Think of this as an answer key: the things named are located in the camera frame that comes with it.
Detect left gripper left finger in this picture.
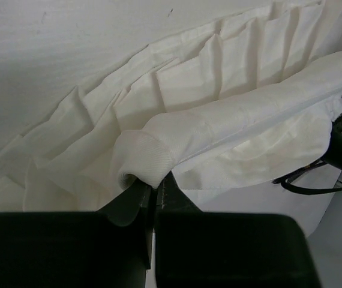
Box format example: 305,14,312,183
0,181,153,287

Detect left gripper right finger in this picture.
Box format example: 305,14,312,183
154,174,321,287

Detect white skirt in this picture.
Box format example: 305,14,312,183
0,1,342,235

